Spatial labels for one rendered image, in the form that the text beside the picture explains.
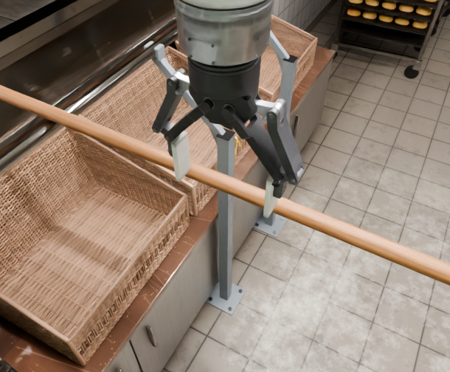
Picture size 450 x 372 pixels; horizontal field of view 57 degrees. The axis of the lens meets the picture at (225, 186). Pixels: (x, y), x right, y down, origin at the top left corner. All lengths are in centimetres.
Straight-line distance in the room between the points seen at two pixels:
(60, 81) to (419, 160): 208
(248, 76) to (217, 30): 6
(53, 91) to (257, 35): 111
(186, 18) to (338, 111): 263
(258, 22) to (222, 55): 4
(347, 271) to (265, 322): 48
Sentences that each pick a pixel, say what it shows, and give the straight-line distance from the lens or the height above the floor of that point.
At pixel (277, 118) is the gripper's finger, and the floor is 146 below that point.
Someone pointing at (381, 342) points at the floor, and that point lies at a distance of 198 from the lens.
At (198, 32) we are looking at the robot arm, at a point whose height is 155.
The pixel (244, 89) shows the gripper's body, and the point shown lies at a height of 149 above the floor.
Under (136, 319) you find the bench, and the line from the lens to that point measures 129.
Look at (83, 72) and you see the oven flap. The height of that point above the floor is 97.
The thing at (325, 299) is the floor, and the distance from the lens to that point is 201.
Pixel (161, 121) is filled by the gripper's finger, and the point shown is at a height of 140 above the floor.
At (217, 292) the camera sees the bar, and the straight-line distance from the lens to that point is 196.
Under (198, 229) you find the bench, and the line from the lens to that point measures 144.
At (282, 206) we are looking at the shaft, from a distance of 70.
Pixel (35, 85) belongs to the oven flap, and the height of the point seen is 101.
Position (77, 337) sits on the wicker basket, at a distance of 115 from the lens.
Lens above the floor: 173
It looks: 47 degrees down
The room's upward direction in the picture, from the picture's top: straight up
